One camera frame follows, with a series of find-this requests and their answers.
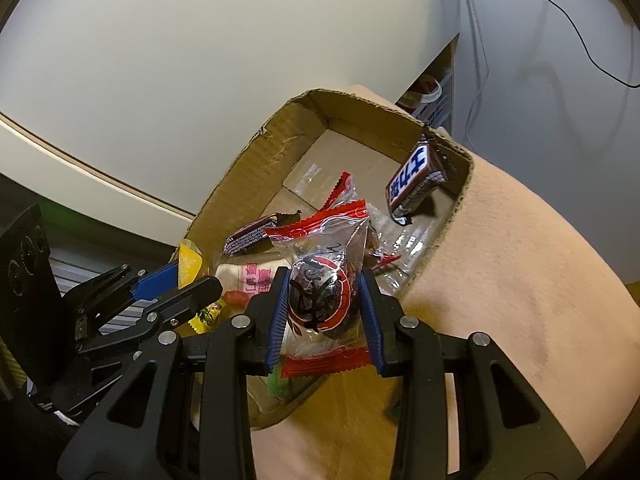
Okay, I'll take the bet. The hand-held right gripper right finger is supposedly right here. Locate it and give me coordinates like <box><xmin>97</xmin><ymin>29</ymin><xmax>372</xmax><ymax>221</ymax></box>
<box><xmin>357</xmin><ymin>269</ymin><xmax>586</xmax><ymax>480</ymax></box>

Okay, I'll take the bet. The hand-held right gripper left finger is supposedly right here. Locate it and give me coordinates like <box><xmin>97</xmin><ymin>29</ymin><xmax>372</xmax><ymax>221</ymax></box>
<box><xmin>57</xmin><ymin>266</ymin><xmax>291</xmax><ymax>480</ymax></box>

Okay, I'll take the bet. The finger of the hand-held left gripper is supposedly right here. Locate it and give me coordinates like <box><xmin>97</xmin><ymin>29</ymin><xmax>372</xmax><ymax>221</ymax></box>
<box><xmin>77</xmin><ymin>275</ymin><xmax>224</xmax><ymax>358</ymax></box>
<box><xmin>60</xmin><ymin>261</ymin><xmax>181</xmax><ymax>333</ymax></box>

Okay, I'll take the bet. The yellow snack packet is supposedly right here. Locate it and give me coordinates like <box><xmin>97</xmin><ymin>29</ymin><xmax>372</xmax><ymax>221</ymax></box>
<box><xmin>177</xmin><ymin>240</ymin><xmax>227</xmax><ymax>336</ymax></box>

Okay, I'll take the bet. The chocolate pie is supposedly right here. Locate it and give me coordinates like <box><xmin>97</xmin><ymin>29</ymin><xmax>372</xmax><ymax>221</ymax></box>
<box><xmin>264</xmin><ymin>200</ymin><xmax>373</xmax><ymax>378</ymax></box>
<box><xmin>317</xmin><ymin>171</ymin><xmax>403</xmax><ymax>281</ymax></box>

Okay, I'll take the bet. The white pink snack packet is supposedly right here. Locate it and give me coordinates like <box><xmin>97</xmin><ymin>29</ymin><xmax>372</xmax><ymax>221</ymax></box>
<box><xmin>215</xmin><ymin>260</ymin><xmax>291</xmax><ymax>311</ymax></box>

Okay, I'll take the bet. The small brown chocolate bar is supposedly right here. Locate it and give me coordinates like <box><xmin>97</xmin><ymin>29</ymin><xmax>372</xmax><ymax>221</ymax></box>
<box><xmin>222</xmin><ymin>212</ymin><xmax>301</xmax><ymax>256</ymax></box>

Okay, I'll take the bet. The brown chocolate bar blue lettering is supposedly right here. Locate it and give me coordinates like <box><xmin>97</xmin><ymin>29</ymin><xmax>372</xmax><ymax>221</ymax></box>
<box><xmin>386</xmin><ymin>132</ymin><xmax>449</xmax><ymax>226</ymax></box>

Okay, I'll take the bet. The cardboard box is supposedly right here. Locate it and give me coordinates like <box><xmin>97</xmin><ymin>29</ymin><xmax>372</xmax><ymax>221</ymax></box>
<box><xmin>177</xmin><ymin>88</ymin><xmax>475</xmax><ymax>431</ymax></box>

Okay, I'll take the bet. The grey ribbed panel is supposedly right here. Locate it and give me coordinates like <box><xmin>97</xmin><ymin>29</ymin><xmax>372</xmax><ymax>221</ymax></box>
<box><xmin>47</xmin><ymin>240</ymin><xmax>176</xmax><ymax>331</ymax></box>

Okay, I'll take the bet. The green wrapped candy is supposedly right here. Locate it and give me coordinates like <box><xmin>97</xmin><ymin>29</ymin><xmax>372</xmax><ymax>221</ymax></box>
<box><xmin>267</xmin><ymin>365</ymin><xmax>289</xmax><ymax>402</ymax></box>

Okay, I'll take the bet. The white cabinet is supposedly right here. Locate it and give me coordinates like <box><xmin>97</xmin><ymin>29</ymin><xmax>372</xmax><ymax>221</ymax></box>
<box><xmin>0</xmin><ymin>0</ymin><xmax>461</xmax><ymax>221</ymax></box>

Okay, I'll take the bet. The white cable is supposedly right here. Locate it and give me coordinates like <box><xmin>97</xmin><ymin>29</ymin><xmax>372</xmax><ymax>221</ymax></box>
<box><xmin>450</xmin><ymin>0</ymin><xmax>493</xmax><ymax>136</ymax></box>

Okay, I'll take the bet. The black cable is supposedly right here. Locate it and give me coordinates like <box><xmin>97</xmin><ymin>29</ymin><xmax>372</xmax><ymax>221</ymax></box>
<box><xmin>537</xmin><ymin>0</ymin><xmax>640</xmax><ymax>87</ymax></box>

